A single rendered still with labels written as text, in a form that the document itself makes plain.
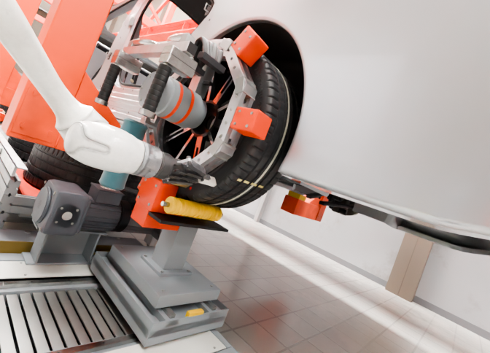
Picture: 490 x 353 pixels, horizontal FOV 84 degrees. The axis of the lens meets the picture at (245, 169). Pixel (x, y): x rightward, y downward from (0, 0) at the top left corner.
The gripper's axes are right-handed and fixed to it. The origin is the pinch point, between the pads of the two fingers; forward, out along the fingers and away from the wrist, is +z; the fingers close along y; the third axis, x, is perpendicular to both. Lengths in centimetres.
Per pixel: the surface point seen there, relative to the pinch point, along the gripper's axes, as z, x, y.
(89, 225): -9, 7, -58
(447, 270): 363, -47, 30
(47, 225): -25, 5, -57
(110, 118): -10, 52, -41
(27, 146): -16, 93, -132
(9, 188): -33, 29, -76
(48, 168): -18, 46, -82
